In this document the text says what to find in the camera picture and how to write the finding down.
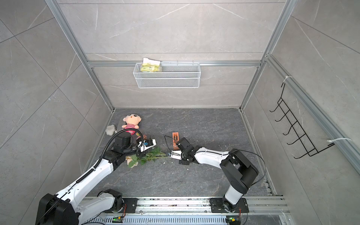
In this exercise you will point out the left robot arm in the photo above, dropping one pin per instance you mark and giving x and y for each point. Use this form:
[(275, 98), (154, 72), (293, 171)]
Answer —
[(65, 207)]

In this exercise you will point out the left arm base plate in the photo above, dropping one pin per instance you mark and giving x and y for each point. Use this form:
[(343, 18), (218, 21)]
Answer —
[(127, 205)]

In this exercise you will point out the small grey plush toy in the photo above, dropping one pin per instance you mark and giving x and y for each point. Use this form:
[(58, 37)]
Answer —
[(111, 130)]

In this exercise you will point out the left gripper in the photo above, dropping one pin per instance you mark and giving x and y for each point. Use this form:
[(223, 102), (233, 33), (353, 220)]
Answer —
[(142, 154)]

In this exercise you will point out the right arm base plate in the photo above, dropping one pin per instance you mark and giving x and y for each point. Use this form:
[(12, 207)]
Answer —
[(221, 205)]

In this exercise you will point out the pink plush doll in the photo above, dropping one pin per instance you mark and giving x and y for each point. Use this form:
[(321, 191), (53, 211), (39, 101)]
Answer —
[(132, 121)]

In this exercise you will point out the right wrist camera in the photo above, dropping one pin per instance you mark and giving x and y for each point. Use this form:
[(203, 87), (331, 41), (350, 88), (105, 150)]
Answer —
[(175, 154)]

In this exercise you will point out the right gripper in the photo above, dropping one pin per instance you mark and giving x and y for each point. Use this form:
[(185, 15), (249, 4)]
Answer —
[(182, 161)]

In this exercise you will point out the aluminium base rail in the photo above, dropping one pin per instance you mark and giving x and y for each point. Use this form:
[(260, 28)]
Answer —
[(195, 210)]

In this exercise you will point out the black wall hook rack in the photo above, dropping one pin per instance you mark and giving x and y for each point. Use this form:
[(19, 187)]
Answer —
[(296, 128)]

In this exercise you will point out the artificial pink flower bouquet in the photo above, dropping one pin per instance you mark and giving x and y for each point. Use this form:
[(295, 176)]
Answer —
[(151, 155)]

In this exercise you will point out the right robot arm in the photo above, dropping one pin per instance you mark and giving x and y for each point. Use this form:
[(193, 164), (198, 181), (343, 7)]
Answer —
[(238, 169)]

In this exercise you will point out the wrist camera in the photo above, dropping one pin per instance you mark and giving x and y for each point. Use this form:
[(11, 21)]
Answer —
[(147, 144), (175, 154)]

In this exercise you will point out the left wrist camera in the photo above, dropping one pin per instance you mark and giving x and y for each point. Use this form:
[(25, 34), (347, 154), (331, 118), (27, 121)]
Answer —
[(147, 144)]

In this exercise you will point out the white wire wall basket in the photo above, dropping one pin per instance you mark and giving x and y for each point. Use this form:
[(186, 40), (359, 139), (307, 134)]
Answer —
[(170, 75)]

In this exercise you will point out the yellow green packet in basket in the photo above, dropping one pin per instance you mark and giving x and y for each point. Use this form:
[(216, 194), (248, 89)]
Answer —
[(149, 65)]

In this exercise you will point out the orange tape dispenser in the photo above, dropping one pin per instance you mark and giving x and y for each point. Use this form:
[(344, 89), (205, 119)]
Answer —
[(175, 139)]

